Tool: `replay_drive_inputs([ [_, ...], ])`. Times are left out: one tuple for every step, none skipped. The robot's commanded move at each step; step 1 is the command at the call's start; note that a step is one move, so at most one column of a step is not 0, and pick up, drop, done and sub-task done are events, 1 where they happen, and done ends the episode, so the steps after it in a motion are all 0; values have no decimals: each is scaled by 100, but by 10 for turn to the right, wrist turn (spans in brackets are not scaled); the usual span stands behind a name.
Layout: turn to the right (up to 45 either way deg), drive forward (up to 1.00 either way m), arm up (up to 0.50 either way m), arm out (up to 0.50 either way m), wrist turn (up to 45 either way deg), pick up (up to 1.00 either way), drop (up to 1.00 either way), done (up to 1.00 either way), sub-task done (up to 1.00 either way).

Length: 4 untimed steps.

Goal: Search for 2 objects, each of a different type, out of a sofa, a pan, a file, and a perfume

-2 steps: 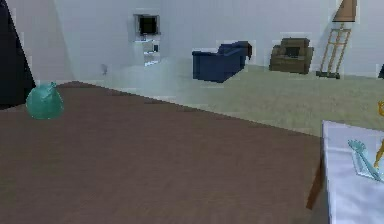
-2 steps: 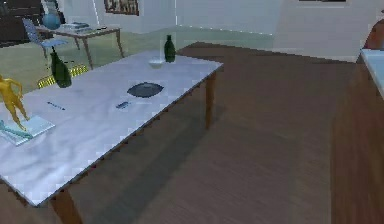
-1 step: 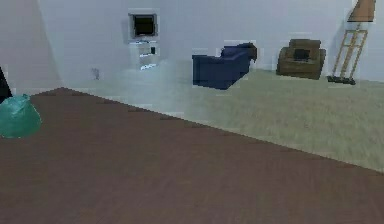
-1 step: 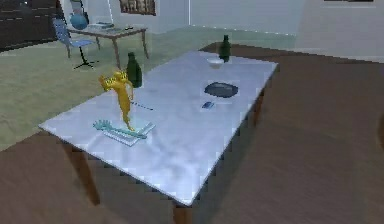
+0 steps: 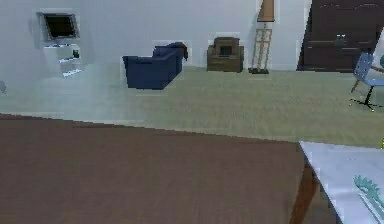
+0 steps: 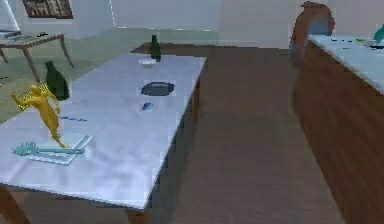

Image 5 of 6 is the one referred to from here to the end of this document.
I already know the dark blue sofa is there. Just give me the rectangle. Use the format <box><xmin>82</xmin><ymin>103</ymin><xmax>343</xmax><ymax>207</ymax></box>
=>
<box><xmin>121</xmin><ymin>41</ymin><xmax>189</xmax><ymax>91</ymax></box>

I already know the floor lamp with brown shade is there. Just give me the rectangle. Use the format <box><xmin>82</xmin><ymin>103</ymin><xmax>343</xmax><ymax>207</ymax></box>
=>
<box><xmin>247</xmin><ymin>0</ymin><xmax>276</xmax><ymax>75</ymax></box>

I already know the black television set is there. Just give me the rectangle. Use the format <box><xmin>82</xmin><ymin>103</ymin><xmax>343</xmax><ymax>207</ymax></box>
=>
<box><xmin>36</xmin><ymin>11</ymin><xmax>81</xmax><ymax>42</ymax></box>

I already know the dark brown cupboard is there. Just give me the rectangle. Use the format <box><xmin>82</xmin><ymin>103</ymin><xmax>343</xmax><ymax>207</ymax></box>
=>
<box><xmin>296</xmin><ymin>0</ymin><xmax>384</xmax><ymax>73</ymax></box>

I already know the white table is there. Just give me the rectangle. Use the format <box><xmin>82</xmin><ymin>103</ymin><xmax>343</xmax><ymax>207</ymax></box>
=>
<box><xmin>289</xmin><ymin>140</ymin><xmax>384</xmax><ymax>224</ymax></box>

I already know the blue office chair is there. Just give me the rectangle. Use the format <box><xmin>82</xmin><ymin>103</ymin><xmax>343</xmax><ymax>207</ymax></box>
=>
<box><xmin>349</xmin><ymin>51</ymin><xmax>384</xmax><ymax>112</ymax></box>

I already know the teal patterned object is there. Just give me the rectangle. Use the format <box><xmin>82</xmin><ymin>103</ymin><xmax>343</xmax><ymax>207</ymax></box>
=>
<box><xmin>353</xmin><ymin>175</ymin><xmax>384</xmax><ymax>224</ymax></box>

